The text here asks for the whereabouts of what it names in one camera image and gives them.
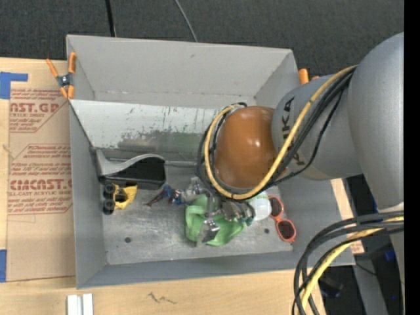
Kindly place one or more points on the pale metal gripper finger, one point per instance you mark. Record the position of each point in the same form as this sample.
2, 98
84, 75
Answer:
208, 230
198, 187

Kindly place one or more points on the green cloth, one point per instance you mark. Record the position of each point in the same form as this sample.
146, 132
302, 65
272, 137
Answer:
229, 231

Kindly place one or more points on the white plastic bottle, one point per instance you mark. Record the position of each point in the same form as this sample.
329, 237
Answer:
262, 210

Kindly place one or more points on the red and blue toy figure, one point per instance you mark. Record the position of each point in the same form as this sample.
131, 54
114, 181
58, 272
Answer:
169, 195

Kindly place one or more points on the grey metal bin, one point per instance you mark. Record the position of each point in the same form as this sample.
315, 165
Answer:
157, 231

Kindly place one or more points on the orange-red sunglasses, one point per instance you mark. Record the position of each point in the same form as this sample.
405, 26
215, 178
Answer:
286, 229

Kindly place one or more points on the yellow toy truck, black wheels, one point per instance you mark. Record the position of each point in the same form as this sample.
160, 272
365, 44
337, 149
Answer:
126, 195

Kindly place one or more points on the brown cardboard board, red print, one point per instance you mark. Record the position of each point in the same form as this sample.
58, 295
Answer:
36, 162

